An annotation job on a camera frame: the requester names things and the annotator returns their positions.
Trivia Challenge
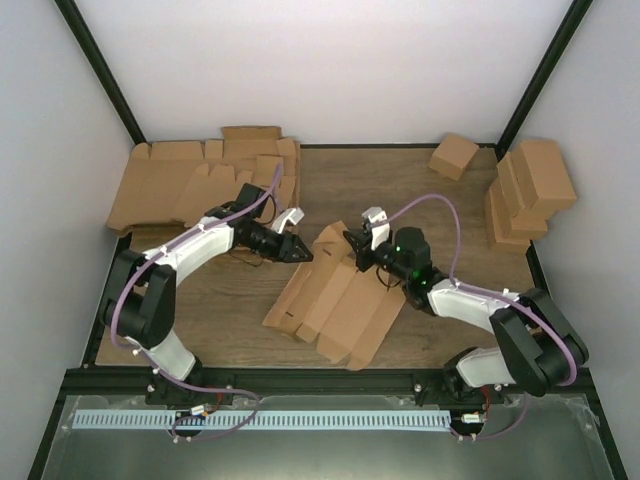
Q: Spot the black right frame post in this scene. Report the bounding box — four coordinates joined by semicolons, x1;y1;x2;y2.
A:
494;0;593;161

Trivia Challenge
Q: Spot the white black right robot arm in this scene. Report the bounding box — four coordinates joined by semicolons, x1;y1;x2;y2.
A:
343;226;589;403

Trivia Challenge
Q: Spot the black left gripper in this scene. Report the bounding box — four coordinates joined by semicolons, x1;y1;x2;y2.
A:
241;224;313;263

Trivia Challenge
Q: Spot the brown cardboard box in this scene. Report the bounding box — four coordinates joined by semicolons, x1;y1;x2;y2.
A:
262;221;405;371

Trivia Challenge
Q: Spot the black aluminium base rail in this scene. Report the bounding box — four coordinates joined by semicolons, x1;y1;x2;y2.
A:
144;367;451;401

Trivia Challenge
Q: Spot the top folded brown box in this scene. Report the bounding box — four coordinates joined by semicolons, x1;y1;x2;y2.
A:
512;140;577;214

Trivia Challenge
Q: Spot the light blue slotted cable duct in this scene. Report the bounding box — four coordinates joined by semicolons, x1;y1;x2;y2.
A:
72;409;451;433

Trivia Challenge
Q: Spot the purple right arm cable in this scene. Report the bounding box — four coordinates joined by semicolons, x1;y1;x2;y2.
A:
384;194;580;389

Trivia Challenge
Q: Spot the lower folded brown box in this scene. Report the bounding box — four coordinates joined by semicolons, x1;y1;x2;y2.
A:
484;180;530;254

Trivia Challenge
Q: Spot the stack of flat cardboard blanks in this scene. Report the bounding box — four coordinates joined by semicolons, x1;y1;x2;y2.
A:
106;126;301;236

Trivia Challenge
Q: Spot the black frame post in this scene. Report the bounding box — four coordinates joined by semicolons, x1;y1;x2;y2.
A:
54;0;147;145
494;0;593;161

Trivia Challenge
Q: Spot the folded brown box tilted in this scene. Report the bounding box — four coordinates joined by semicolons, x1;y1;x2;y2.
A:
428;133;479;181

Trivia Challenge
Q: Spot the black left frame post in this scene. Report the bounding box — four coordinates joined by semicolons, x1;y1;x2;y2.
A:
54;0;147;145

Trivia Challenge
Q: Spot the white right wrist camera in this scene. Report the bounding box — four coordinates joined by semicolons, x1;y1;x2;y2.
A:
361;207;391;251

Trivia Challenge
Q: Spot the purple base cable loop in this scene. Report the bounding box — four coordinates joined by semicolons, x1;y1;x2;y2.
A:
169;387;262;445

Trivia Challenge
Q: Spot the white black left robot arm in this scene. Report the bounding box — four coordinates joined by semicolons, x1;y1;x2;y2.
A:
98;183;314;404

